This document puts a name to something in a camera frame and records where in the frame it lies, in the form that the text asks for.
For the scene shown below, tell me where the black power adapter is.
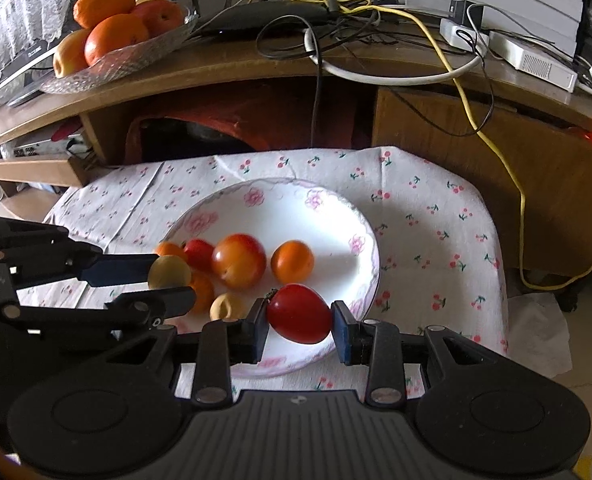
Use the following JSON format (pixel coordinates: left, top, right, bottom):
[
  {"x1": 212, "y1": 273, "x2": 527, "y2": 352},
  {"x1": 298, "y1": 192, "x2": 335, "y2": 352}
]
[{"x1": 448, "y1": 0, "x2": 484, "y2": 26}]

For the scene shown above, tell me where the white paper sheet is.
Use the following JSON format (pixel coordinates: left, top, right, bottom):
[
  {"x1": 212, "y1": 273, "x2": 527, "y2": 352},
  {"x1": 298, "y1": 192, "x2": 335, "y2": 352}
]
[{"x1": 506, "y1": 292, "x2": 572, "y2": 376}]

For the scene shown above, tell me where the glass fruit bowl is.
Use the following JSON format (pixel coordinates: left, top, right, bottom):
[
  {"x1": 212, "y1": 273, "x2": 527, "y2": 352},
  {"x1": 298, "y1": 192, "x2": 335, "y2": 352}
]
[{"x1": 40, "y1": 2, "x2": 199, "y2": 96}]

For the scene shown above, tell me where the cherry print tablecloth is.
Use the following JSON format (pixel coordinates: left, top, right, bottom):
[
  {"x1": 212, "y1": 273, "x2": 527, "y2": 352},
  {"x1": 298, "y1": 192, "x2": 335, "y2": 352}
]
[{"x1": 43, "y1": 146, "x2": 509, "y2": 396}]

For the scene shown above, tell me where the large red tomato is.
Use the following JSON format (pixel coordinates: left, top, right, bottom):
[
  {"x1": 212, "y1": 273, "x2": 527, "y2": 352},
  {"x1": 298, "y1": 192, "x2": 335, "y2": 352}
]
[{"x1": 211, "y1": 233, "x2": 267, "y2": 290}]

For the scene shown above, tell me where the orange-red cloth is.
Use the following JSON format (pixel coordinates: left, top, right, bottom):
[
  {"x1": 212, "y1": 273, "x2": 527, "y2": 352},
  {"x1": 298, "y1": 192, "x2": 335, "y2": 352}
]
[{"x1": 126, "y1": 95, "x2": 371, "y2": 161}]

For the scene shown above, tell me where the curved wooden desk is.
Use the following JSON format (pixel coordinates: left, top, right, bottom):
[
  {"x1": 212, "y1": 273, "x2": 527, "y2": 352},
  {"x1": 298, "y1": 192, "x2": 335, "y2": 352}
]
[{"x1": 0, "y1": 5, "x2": 592, "y2": 281}]

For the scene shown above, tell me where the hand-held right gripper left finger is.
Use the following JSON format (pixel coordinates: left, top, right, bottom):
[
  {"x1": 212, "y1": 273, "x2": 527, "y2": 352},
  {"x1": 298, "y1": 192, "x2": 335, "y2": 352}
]
[{"x1": 93, "y1": 299, "x2": 269, "y2": 406}]

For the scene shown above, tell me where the thick white cable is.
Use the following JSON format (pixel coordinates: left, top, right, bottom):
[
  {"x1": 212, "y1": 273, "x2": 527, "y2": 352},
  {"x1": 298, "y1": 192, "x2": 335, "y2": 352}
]
[{"x1": 303, "y1": 25, "x2": 489, "y2": 86}]

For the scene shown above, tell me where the white lace cloth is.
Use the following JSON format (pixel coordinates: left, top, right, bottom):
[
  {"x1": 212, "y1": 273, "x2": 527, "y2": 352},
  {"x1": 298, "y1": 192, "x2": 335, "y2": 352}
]
[{"x1": 0, "y1": 0, "x2": 81, "y2": 86}]

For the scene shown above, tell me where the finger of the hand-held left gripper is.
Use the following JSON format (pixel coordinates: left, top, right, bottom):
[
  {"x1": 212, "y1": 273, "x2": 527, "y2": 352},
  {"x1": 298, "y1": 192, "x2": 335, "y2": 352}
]
[
  {"x1": 3, "y1": 287, "x2": 197, "y2": 337},
  {"x1": 0, "y1": 214, "x2": 159, "y2": 288}
]

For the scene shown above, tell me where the black cable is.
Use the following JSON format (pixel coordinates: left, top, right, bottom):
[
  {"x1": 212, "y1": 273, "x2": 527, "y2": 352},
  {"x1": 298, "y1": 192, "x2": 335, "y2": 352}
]
[
  {"x1": 391, "y1": 35, "x2": 499, "y2": 138},
  {"x1": 256, "y1": 10, "x2": 327, "y2": 148}
]

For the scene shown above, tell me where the small tan round fruit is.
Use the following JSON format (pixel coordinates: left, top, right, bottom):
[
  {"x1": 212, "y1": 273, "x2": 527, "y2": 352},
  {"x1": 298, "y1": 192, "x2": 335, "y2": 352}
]
[
  {"x1": 148, "y1": 255, "x2": 193, "y2": 291},
  {"x1": 210, "y1": 293, "x2": 249, "y2": 321}
]

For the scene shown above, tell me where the yellow apple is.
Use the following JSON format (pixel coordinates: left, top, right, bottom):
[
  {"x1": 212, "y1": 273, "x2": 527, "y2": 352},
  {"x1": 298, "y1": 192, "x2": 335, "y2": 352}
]
[{"x1": 52, "y1": 28, "x2": 92, "y2": 79}]

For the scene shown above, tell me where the yellow cable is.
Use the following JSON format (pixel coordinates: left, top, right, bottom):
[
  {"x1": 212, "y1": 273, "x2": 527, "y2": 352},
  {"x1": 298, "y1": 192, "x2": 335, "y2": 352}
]
[{"x1": 248, "y1": 0, "x2": 592, "y2": 291}]

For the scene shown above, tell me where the white power strip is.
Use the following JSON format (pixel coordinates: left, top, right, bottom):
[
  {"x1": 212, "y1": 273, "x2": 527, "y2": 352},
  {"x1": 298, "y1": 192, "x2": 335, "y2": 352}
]
[{"x1": 438, "y1": 17, "x2": 492, "y2": 52}]

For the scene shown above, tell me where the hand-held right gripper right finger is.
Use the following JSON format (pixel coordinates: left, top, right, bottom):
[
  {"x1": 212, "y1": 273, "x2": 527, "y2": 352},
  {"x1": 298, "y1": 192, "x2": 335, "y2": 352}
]
[{"x1": 332, "y1": 300, "x2": 512, "y2": 408}]

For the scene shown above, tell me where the black monitor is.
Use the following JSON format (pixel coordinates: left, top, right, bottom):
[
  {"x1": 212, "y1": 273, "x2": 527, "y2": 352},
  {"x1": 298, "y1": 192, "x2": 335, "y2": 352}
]
[{"x1": 0, "y1": 0, "x2": 84, "y2": 106}]

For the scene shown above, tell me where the wooden board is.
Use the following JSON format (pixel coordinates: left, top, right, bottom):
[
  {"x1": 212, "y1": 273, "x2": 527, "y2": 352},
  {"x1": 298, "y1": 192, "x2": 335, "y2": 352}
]
[{"x1": 0, "y1": 155, "x2": 94, "y2": 188}]

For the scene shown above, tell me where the large orange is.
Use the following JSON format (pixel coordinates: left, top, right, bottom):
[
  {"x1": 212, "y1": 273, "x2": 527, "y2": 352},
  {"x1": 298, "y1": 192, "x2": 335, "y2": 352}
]
[
  {"x1": 73, "y1": 0, "x2": 137, "y2": 30},
  {"x1": 84, "y1": 13, "x2": 151, "y2": 67}
]

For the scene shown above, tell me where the white floral plate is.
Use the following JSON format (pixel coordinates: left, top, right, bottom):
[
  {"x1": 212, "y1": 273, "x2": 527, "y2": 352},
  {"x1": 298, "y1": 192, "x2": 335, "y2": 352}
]
[{"x1": 163, "y1": 177, "x2": 381, "y2": 378}]

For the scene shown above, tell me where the white vented device box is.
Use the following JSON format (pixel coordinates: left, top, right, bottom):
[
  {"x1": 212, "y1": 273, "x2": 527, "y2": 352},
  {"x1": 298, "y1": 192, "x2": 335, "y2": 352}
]
[{"x1": 488, "y1": 31, "x2": 579, "y2": 93}]

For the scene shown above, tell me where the red apple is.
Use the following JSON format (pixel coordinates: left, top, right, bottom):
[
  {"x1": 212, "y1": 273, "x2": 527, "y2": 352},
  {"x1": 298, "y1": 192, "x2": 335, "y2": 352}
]
[{"x1": 130, "y1": 0, "x2": 185, "y2": 39}]

